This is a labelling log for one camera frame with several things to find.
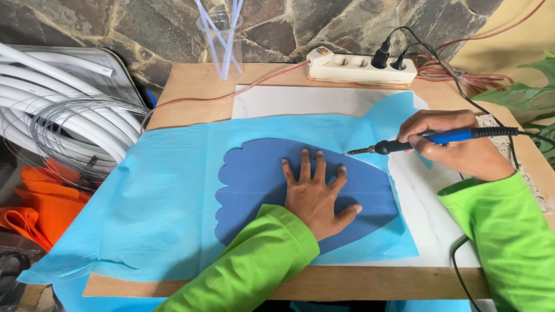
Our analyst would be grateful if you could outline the white power strip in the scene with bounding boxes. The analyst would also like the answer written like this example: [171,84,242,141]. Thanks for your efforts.
[306,46,419,86]

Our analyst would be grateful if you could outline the coil of white hoses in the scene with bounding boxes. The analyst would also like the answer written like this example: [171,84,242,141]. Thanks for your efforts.
[0,42,143,170]

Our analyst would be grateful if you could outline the bunch of clear straws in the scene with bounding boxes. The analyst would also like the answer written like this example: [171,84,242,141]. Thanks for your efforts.
[194,0,244,81]

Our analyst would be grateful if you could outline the black power cable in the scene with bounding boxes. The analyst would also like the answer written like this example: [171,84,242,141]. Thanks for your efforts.
[385,26,520,170]

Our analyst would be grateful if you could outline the light blue fabric sheet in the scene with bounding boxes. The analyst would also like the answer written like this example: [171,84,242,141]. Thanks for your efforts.
[16,91,433,312]

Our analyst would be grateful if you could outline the red transparent cable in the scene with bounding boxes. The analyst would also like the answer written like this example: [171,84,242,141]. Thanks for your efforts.
[140,0,548,131]

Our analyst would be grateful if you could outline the green plant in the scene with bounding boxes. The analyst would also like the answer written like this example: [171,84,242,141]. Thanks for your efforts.
[472,49,555,167]

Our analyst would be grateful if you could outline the orange cloth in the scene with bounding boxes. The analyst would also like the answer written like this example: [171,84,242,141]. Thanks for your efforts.
[0,158,93,253]

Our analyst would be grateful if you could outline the coil of thin clear tubing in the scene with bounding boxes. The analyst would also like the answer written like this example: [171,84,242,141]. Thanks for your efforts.
[0,96,150,183]

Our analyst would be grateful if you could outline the person's right hand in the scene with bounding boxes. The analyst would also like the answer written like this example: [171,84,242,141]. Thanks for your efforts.
[397,109,517,183]

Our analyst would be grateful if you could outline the black soldering iron cable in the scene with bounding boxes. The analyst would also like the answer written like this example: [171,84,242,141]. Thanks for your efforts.
[451,132,555,312]

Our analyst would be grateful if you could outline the clear plastic cup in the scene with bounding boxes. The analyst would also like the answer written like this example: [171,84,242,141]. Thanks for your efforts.
[196,13,244,83]

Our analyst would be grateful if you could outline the white board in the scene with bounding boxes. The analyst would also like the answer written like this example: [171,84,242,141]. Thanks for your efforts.
[231,84,481,268]

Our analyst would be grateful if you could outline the dark blue template sheet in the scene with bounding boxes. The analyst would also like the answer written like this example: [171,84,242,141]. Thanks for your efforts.
[214,137,399,255]

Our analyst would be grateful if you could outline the person's left hand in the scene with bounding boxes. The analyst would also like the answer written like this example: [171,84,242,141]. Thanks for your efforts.
[282,149,363,242]

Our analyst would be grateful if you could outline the blue soldering iron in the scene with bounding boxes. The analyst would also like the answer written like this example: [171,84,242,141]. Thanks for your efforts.
[345,127,520,157]

